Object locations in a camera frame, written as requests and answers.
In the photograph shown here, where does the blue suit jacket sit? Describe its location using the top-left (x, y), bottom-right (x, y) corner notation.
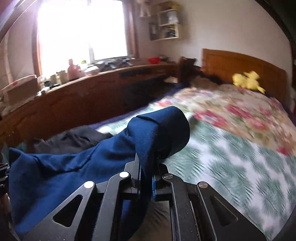
top-left (8, 106), bottom-right (190, 240)

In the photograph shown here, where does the dark wooden chair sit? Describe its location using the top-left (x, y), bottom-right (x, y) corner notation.
top-left (178, 56), bottom-right (197, 84)

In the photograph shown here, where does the cardboard box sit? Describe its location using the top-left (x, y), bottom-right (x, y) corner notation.
top-left (0, 75), bottom-right (40, 109)

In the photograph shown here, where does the long wooden desk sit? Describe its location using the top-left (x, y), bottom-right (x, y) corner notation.
top-left (0, 62), bottom-right (179, 149)

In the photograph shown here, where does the pile of black gear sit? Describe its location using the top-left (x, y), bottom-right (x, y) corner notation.
top-left (98, 58), bottom-right (139, 71)

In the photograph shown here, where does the wooden bed headboard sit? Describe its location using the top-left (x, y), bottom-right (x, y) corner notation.
top-left (202, 48), bottom-right (288, 102)

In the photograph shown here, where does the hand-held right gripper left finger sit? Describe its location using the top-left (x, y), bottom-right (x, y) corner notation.
top-left (23, 159), bottom-right (142, 241)

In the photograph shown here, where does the bright window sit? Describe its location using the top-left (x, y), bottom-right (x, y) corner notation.
top-left (32, 0), bottom-right (137, 77)

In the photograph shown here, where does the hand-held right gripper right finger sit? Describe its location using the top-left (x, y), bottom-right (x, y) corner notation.
top-left (151, 163), bottom-right (267, 241)

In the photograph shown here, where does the pink bottle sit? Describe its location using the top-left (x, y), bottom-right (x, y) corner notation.
top-left (67, 59), bottom-right (80, 80)

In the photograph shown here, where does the black garment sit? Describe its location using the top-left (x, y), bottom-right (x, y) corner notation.
top-left (32, 125), bottom-right (111, 154)

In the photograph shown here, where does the floral leaf print quilt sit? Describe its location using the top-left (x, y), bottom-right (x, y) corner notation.
top-left (95, 83), bottom-right (296, 241)

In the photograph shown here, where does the white wall shelf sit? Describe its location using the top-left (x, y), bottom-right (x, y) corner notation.
top-left (148, 1), bottom-right (181, 42)

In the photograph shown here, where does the yellow plush toy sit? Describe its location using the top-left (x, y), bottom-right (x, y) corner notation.
top-left (232, 71), bottom-right (266, 94)

